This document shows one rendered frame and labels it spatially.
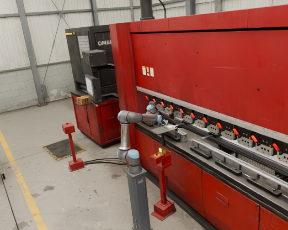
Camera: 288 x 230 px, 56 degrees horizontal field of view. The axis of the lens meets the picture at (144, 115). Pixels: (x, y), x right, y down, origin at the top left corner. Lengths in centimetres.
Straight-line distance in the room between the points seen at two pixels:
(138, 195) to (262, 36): 194
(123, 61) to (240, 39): 199
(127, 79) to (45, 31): 601
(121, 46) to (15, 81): 608
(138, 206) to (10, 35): 738
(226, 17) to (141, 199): 199
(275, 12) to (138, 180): 198
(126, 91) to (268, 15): 239
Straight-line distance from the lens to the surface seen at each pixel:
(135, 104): 410
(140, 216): 321
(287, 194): 248
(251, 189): 253
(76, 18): 1000
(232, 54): 243
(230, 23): 241
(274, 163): 277
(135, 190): 301
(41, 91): 950
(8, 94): 956
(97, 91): 401
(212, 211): 311
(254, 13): 224
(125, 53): 392
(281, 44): 213
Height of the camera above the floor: 227
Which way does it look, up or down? 19 degrees down
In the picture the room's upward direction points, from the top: 6 degrees counter-clockwise
